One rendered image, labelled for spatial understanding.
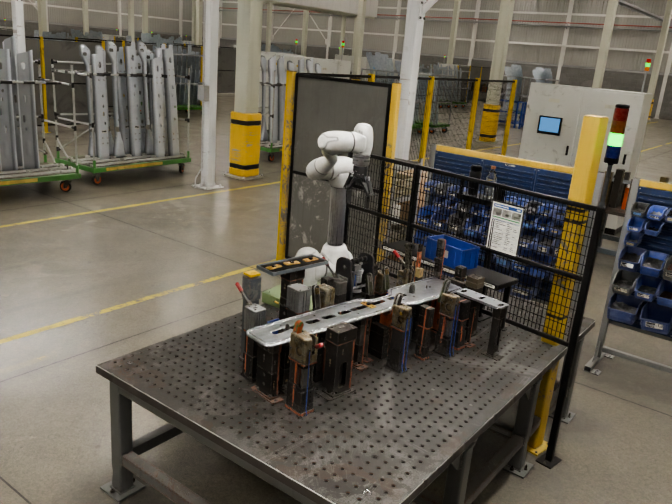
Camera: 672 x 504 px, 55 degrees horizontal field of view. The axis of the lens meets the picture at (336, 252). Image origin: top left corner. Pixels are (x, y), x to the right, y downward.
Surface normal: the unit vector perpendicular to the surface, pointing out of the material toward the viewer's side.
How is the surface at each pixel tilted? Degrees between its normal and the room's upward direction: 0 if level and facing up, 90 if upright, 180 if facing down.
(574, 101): 90
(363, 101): 89
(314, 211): 90
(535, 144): 90
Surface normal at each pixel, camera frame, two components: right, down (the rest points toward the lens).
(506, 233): -0.73, 0.15
